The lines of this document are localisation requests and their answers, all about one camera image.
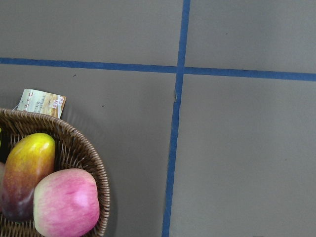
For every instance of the brown wicker basket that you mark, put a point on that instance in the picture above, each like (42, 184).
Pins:
(73, 150)

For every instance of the paper price tag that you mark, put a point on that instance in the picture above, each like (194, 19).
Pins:
(36, 101)

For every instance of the pink apple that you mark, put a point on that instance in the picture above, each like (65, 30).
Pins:
(66, 204)

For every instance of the red yellow mango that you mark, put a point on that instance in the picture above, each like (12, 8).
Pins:
(27, 164)

